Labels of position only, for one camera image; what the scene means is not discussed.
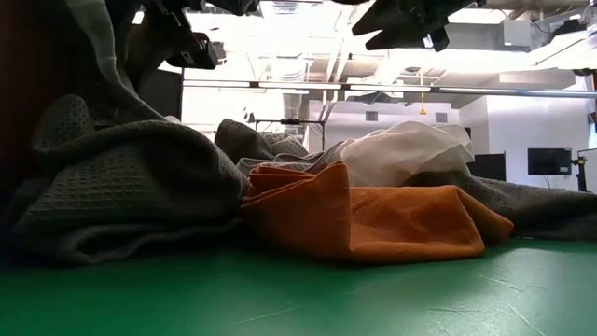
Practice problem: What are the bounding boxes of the small dark grey towel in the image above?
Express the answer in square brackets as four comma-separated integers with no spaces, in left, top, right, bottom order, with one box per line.
[214,119,310,164]

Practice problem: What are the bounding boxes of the grey ceiling duct box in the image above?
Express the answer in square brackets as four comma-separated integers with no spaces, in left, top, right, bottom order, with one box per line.
[502,18,533,48]

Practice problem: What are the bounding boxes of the dark grey plain towel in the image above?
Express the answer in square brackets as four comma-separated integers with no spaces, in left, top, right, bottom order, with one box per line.
[405,170,597,242]

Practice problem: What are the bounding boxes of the plain white towel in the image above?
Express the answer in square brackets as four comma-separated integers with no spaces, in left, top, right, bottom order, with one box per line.
[342,119,476,189]

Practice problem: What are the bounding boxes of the small orange towel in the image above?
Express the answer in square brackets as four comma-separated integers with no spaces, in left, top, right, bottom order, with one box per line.
[240,161,514,265]

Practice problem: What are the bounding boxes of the yellow hanging pendant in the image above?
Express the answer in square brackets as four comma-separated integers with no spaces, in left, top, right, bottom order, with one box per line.
[418,69,428,117]

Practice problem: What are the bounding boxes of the silver spiral air duct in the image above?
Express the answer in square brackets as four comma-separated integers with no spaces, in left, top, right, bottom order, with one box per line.
[281,91,305,121]

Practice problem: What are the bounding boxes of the black frame stand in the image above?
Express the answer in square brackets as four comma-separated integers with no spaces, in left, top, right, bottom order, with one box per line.
[254,119,326,151]

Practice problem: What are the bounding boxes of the dark grey waffle towel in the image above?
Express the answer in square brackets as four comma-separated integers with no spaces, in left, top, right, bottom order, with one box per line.
[8,94,249,267]

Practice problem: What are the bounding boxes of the green table mat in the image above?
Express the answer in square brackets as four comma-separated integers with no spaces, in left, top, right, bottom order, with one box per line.
[0,235,597,336]

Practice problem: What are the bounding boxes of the black tripod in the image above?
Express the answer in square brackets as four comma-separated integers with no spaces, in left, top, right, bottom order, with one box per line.
[572,156,590,192]

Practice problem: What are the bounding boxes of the black room divider panels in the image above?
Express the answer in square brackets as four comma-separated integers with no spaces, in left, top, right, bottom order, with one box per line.
[465,152,507,183]

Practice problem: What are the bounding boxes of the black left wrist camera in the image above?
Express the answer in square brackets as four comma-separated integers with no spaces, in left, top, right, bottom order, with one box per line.
[165,31,229,71]

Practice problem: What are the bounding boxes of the black wall monitor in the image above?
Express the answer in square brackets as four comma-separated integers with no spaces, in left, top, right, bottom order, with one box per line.
[527,147,573,176]

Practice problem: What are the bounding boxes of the black partition panel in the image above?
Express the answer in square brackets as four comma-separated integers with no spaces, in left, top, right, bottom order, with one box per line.
[137,69,184,121]

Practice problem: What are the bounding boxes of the grey plaid towel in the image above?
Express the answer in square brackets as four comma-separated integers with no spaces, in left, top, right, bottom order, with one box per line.
[64,0,183,127]

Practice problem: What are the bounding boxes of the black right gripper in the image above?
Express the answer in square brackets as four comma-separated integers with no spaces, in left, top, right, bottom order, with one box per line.
[351,0,487,53]

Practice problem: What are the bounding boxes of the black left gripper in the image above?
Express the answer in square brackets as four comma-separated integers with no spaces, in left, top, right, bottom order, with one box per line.
[146,0,201,47]

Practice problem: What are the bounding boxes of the long horizontal metal bar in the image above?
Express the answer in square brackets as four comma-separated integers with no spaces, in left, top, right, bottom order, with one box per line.
[181,79,597,99]

